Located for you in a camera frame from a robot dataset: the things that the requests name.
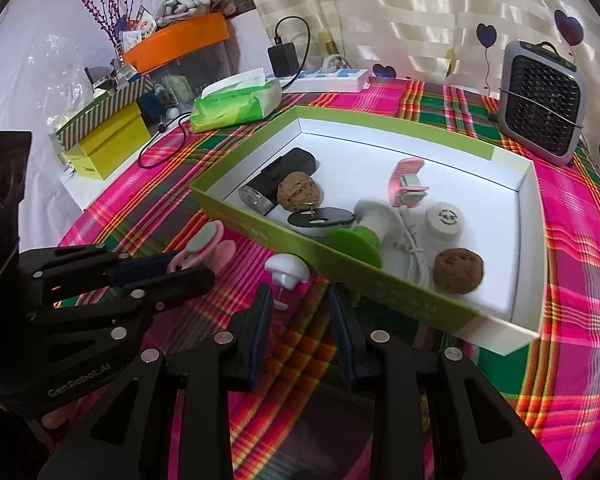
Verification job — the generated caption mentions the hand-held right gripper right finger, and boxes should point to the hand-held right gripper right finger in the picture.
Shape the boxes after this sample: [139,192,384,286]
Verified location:
[329,284,563,480]

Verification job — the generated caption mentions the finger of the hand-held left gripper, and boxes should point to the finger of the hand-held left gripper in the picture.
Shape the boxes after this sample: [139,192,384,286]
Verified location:
[27,267,216,333]
[17,247,191,307]

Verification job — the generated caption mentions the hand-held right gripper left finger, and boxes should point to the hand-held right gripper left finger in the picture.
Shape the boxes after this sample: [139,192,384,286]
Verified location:
[37,284,275,480]

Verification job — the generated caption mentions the pink clip with grey pad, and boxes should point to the pink clip with grey pad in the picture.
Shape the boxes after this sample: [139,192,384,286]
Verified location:
[167,222,236,273]

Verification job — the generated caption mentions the green and white cardboard box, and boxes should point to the green and white cardboard box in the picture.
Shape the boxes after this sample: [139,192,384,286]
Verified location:
[190,105,548,356]

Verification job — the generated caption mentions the small white mushroom-shaped knob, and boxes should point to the small white mushroom-shaped knob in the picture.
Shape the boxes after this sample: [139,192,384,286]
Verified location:
[264,254,311,311]

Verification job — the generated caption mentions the green and white spool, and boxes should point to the green and white spool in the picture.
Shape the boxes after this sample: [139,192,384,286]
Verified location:
[327,199,396,271]

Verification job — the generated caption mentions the white cable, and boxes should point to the white cable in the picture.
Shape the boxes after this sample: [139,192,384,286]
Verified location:
[392,207,436,286]

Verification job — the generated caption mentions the brown walnut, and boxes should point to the brown walnut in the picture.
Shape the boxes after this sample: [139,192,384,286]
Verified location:
[276,171,323,211]
[432,247,484,295]

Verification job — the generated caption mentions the black bike light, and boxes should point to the black bike light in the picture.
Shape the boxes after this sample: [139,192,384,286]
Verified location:
[238,147,318,216]

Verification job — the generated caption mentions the white round jar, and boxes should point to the white round jar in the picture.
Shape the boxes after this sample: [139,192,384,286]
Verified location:
[425,201,466,241]

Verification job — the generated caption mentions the person's left hand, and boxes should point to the person's left hand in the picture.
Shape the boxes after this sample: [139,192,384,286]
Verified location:
[40,401,81,428]

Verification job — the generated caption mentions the yellow cardboard box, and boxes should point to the yellow cardboard box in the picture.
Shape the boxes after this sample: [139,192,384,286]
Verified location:
[62,105,153,181]

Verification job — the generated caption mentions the striped cardboard box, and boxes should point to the striped cardboard box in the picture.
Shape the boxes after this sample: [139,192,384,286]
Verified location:
[50,77,153,153]

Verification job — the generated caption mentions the green tissue pack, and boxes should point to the green tissue pack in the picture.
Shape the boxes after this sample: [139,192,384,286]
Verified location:
[189,67,283,133]

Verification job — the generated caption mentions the clear plastic bag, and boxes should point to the clear plastic bag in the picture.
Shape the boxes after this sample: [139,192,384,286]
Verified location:
[25,35,96,121]

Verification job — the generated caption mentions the clear bin with orange lid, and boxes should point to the clear bin with orange lid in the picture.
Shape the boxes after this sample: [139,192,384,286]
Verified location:
[122,12,231,101]

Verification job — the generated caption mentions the pile of colourful packets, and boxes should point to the pile of colourful packets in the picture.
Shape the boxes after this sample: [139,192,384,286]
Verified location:
[120,5,158,51]

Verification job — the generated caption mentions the black charger adapter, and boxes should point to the black charger adapter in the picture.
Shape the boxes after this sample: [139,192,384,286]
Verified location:
[267,42,301,78]

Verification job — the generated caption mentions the white power strip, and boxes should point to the white power strip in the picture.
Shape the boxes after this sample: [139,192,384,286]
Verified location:
[280,55,371,93]

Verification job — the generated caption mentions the purple flower branches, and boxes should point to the purple flower branches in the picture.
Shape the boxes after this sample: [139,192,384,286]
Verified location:
[62,0,131,61]

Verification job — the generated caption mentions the grey mini fan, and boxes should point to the grey mini fan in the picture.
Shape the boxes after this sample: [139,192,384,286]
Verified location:
[497,40,588,167]

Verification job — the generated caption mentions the striped heart-print curtain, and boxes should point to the striped heart-print curtain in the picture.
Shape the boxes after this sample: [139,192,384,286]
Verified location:
[237,0,600,171]

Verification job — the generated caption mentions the thin black cable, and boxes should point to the thin black cable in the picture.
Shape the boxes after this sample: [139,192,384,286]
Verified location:
[137,112,193,168]

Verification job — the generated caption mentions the black charger cable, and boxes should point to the black charger cable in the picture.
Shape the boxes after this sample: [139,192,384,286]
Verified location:
[275,16,312,81]

